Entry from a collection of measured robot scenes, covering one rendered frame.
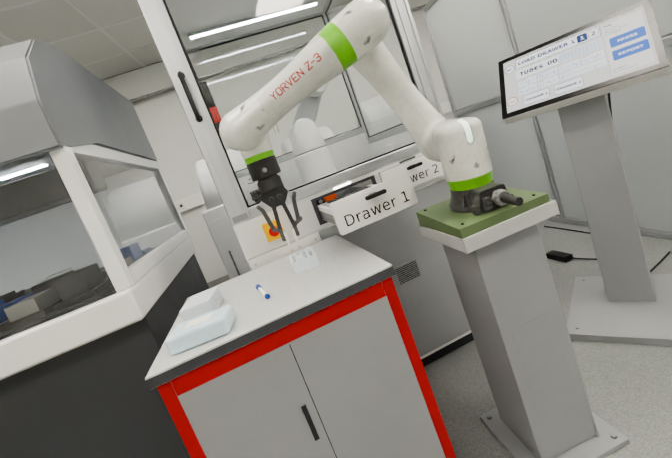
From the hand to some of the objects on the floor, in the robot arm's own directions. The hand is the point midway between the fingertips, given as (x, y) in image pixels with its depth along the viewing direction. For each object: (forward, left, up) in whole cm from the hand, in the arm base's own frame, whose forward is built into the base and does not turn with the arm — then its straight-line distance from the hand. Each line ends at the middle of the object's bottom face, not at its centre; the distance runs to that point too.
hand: (291, 238), depth 112 cm
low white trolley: (-7, +10, -87) cm, 88 cm away
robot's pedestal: (-20, -56, -85) cm, 104 cm away
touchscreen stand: (+13, -126, -86) cm, 153 cm away
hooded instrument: (+42, +149, -93) cm, 180 cm away
